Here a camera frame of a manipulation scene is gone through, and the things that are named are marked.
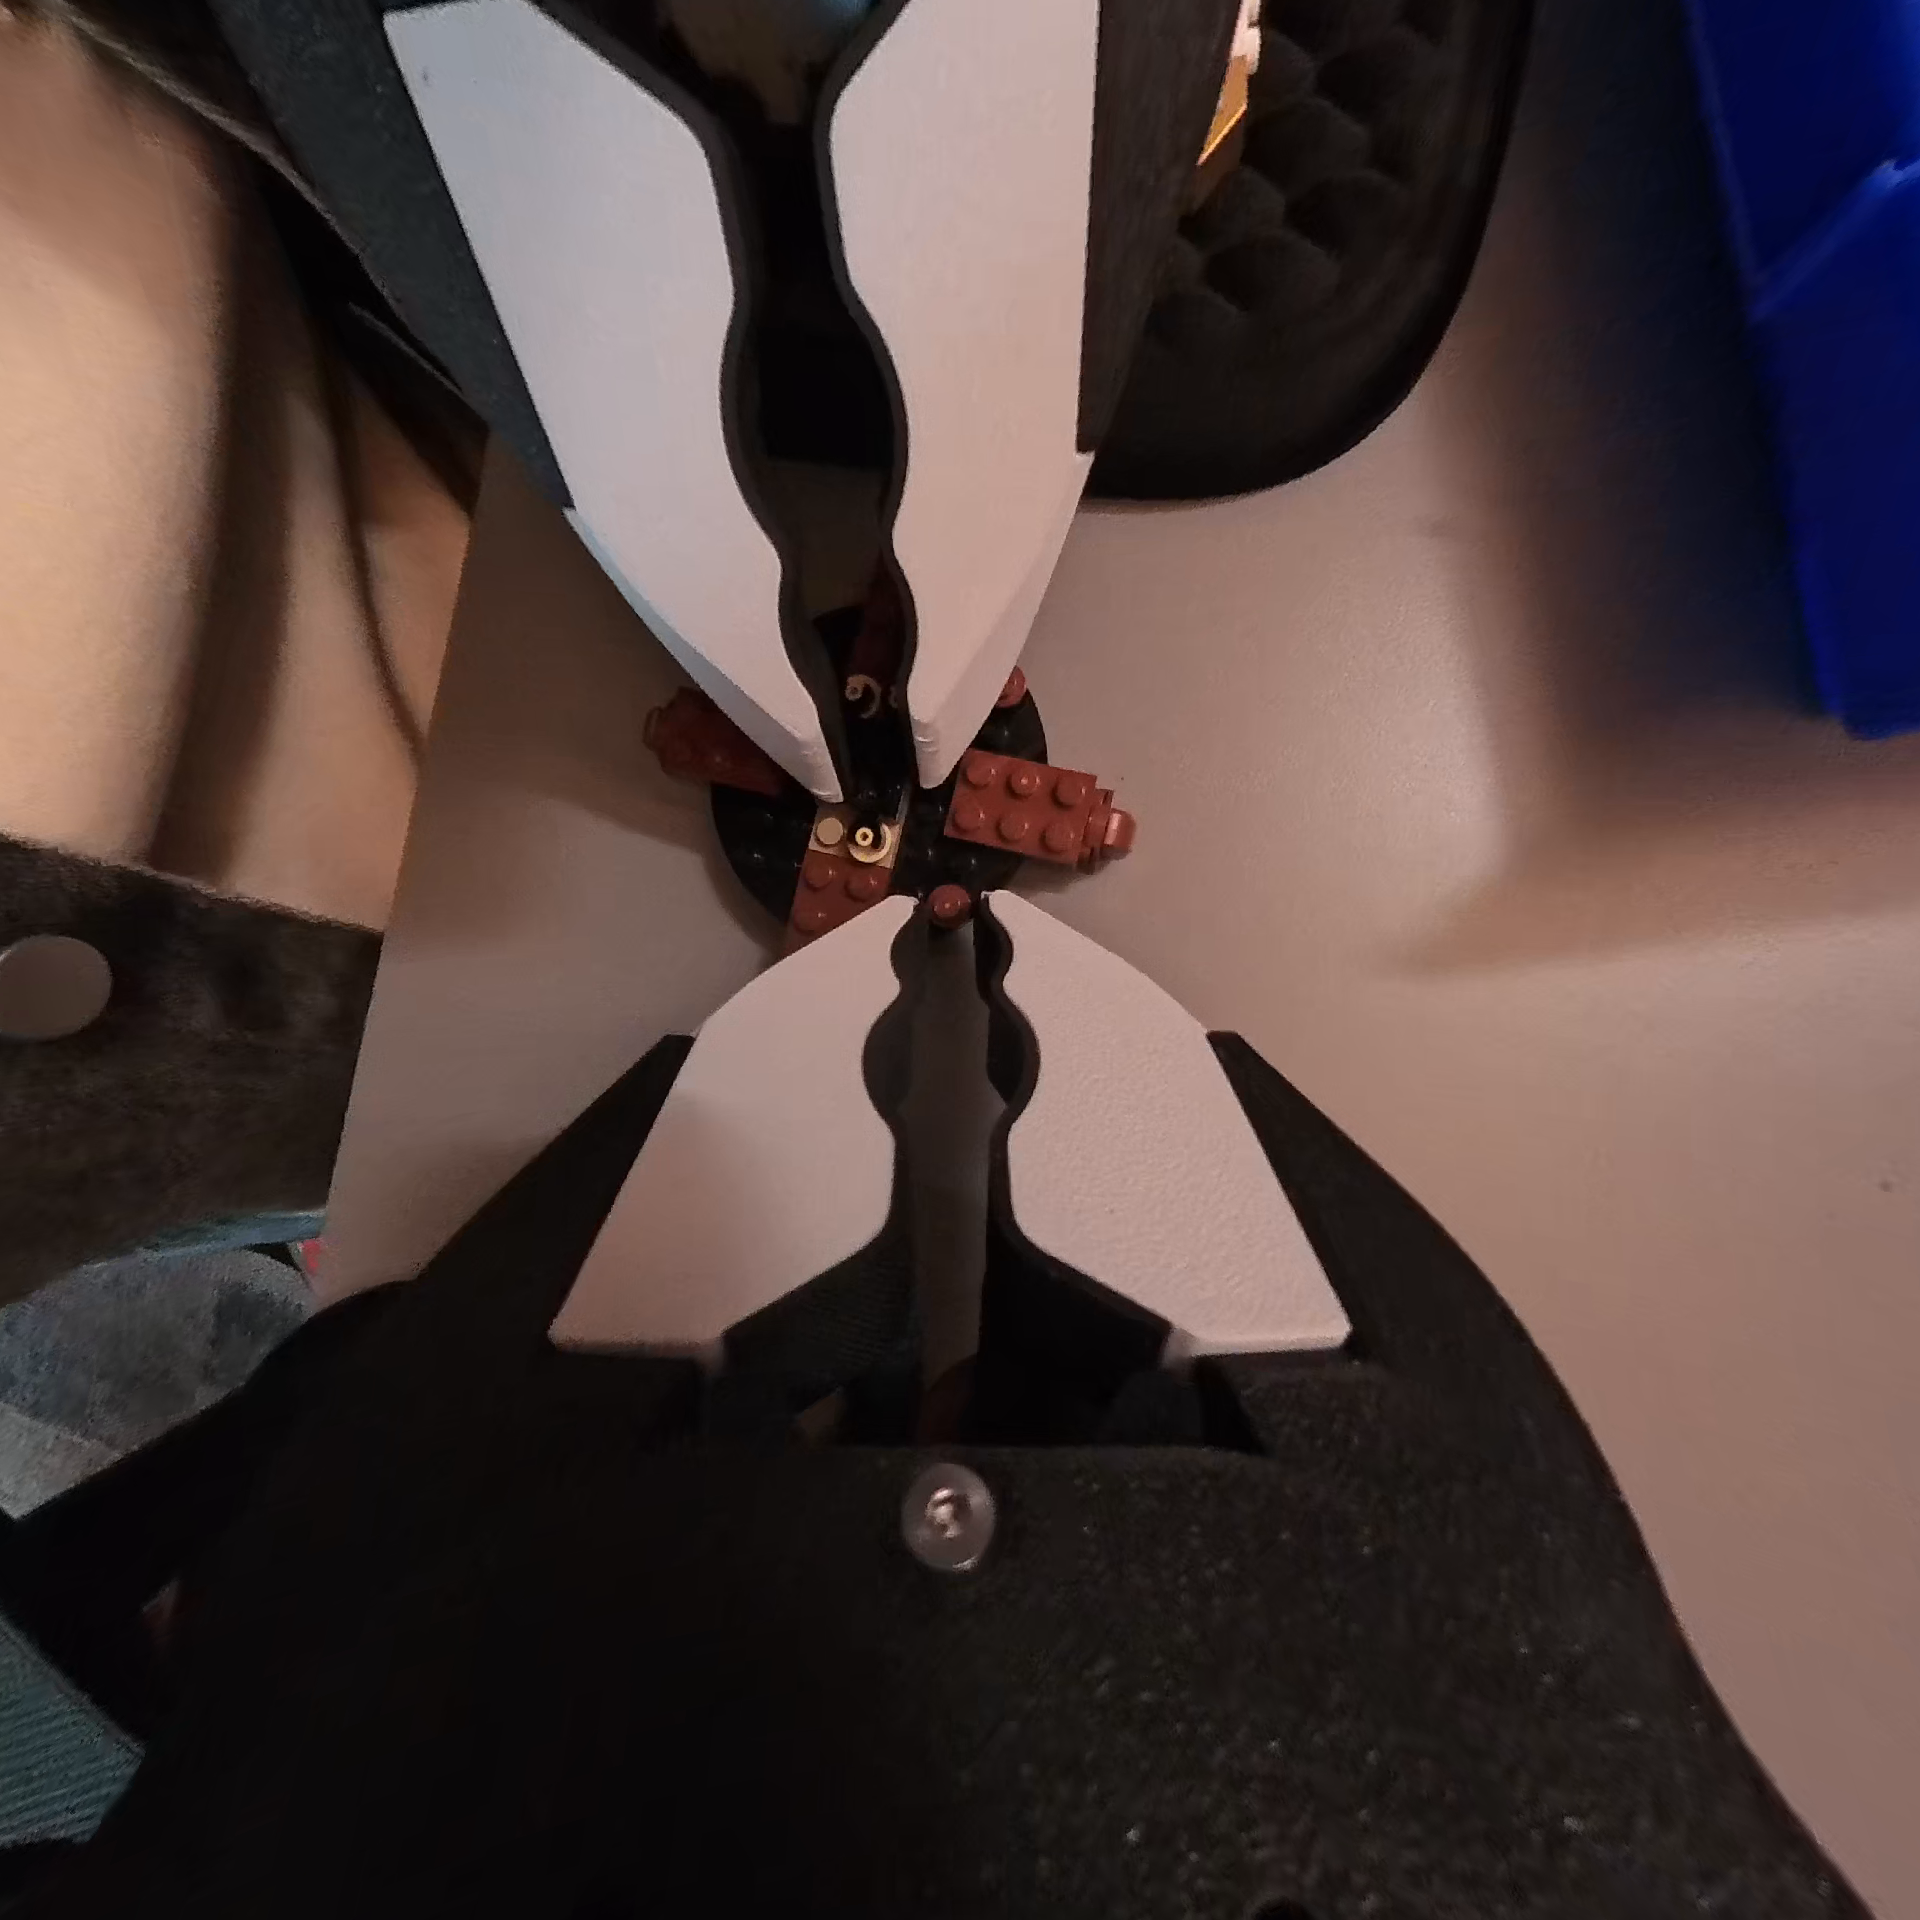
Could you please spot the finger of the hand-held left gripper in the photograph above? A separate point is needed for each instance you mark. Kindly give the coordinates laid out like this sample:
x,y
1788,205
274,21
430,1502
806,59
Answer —
x,y
988,300
596,300

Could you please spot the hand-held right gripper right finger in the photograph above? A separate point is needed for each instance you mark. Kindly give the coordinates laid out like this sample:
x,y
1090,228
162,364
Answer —
x,y
1169,1182

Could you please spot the small brown round lego stud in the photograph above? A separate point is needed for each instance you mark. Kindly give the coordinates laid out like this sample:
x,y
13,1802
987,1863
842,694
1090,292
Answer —
x,y
951,901

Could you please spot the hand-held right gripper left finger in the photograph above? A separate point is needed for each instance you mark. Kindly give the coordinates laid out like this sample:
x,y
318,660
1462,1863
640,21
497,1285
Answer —
x,y
750,1199

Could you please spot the yellow tan lego plate build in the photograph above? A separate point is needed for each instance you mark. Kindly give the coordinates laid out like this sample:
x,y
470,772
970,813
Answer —
x,y
1227,105

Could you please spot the blue bin with lego pieces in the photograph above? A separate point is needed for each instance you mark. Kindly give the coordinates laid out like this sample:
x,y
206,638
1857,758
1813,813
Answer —
x,y
1825,371

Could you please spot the round brown orange lego build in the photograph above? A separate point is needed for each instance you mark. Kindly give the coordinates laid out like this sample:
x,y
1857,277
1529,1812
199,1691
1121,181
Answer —
x,y
1033,816

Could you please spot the black quilted armrest pad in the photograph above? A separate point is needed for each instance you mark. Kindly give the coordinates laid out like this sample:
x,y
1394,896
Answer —
x,y
1320,300

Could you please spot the person's beige shirt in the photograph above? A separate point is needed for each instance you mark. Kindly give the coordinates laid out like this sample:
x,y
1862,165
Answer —
x,y
135,452

